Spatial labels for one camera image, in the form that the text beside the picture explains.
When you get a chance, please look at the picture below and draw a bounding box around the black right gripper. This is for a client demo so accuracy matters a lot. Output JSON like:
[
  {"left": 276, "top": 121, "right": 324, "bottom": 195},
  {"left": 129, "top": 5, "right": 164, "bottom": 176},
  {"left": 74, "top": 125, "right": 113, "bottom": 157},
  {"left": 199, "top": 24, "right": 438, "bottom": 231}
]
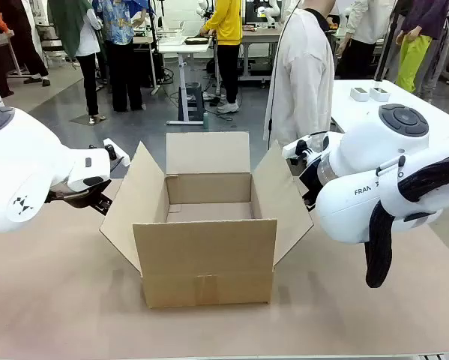
[{"left": 298, "top": 160, "right": 323, "bottom": 215}]

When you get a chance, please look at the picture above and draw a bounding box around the brown cardboard box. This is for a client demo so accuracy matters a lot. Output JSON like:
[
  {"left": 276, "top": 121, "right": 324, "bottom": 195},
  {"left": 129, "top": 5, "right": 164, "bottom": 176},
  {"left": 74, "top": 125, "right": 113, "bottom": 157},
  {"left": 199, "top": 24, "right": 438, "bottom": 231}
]
[{"left": 99, "top": 130, "right": 315, "bottom": 310}]

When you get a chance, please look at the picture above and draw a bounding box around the black vertical pole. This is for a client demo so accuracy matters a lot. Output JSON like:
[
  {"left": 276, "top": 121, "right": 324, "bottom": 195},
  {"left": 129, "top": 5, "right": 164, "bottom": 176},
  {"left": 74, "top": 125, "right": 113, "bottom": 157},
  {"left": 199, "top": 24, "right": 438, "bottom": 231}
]
[{"left": 373, "top": 0, "right": 402, "bottom": 82}]

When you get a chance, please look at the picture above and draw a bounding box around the bystander in lime trousers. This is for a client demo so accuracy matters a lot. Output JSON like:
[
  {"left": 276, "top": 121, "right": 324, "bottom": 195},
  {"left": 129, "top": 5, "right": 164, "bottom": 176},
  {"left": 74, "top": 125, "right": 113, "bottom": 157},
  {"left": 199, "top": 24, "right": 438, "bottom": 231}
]
[{"left": 394, "top": 0, "right": 449, "bottom": 95}]

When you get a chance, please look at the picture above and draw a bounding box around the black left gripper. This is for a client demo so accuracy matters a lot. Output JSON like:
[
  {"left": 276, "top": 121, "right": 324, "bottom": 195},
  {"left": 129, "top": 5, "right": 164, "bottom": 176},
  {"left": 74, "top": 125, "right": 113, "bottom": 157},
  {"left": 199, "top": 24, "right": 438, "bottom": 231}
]
[{"left": 46, "top": 178, "right": 113, "bottom": 217}]

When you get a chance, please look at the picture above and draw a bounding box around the white side table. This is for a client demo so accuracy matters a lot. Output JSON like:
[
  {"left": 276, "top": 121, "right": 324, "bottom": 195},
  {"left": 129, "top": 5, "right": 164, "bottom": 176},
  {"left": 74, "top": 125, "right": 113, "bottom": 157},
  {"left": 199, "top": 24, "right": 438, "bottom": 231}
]
[{"left": 331, "top": 78, "right": 449, "bottom": 133}]

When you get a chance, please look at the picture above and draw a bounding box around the black cable sleeve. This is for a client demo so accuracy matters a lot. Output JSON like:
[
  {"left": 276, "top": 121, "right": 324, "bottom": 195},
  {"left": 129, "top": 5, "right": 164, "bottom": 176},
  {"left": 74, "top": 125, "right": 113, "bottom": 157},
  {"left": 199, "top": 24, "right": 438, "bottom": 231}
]
[{"left": 364, "top": 151, "right": 449, "bottom": 289}]

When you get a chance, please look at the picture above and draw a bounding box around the white standing desk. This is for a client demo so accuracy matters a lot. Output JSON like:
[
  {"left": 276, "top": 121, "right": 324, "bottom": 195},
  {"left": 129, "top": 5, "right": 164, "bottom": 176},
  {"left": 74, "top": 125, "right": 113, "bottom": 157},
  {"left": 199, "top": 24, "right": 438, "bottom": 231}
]
[{"left": 157, "top": 32, "right": 214, "bottom": 126}]

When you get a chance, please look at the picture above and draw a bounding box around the bystander in dark trousers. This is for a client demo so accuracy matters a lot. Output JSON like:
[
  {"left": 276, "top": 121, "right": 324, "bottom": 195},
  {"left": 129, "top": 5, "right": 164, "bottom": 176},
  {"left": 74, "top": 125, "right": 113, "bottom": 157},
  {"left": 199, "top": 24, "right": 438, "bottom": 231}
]
[{"left": 0, "top": 0, "right": 52, "bottom": 86}]

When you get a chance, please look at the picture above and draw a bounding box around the bystander in yellow top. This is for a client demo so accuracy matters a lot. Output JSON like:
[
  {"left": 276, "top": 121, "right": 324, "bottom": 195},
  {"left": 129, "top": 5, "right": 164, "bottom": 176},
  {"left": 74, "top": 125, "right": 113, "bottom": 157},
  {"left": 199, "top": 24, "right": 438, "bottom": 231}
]
[{"left": 199, "top": 0, "right": 244, "bottom": 114}]

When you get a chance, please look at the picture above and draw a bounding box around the small white box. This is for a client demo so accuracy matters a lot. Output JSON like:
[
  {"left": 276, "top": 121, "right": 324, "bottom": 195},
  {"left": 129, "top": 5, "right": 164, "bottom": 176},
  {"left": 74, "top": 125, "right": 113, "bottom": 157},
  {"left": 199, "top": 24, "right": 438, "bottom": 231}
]
[
  {"left": 369, "top": 86, "right": 391, "bottom": 103},
  {"left": 349, "top": 86, "right": 370, "bottom": 103}
]

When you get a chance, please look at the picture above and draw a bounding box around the bystander in blue floral shirt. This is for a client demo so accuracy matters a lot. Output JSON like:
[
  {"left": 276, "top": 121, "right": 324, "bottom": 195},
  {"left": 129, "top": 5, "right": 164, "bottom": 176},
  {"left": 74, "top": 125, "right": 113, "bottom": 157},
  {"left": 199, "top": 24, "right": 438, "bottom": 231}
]
[{"left": 95, "top": 0, "right": 147, "bottom": 113}]

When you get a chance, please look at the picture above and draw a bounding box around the bystander in beige jacket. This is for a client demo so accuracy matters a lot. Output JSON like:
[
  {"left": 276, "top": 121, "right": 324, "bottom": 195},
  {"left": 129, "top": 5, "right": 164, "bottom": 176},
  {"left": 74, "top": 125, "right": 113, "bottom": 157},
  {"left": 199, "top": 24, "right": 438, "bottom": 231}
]
[{"left": 336, "top": 0, "right": 397, "bottom": 80}]

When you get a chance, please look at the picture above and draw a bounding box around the person in white cardigan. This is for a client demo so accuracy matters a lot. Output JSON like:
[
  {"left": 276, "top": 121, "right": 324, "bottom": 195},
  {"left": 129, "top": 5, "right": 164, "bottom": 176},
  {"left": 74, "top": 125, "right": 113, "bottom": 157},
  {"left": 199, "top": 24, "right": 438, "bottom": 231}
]
[{"left": 263, "top": 0, "right": 337, "bottom": 151}]

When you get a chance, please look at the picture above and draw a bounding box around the bystander with green scarf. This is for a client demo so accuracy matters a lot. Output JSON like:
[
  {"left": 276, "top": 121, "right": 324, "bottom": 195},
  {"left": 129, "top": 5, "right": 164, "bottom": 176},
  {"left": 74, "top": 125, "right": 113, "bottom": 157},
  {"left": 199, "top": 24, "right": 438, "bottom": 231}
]
[{"left": 46, "top": 0, "right": 108, "bottom": 125}]

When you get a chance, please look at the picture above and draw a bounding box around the grey step stool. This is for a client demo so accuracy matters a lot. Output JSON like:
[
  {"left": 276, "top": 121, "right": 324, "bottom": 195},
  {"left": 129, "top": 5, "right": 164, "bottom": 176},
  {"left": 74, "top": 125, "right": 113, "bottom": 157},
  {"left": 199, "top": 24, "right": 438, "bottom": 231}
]
[{"left": 178, "top": 82, "right": 205, "bottom": 122}]

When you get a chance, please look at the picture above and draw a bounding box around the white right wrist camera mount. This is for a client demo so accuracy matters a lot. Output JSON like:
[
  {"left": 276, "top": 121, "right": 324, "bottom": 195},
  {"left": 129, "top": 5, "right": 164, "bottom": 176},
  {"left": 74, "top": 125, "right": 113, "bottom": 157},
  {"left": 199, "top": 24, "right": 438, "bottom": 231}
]
[{"left": 281, "top": 131, "right": 331, "bottom": 167}]

